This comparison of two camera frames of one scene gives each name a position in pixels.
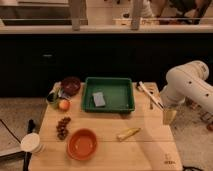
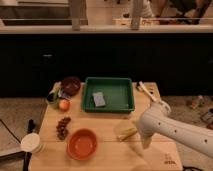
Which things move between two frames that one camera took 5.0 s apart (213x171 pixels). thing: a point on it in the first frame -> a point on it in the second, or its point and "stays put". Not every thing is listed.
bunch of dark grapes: (61, 128) stays put
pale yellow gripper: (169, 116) -> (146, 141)
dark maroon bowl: (70, 85) stays put
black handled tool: (28, 155) stays put
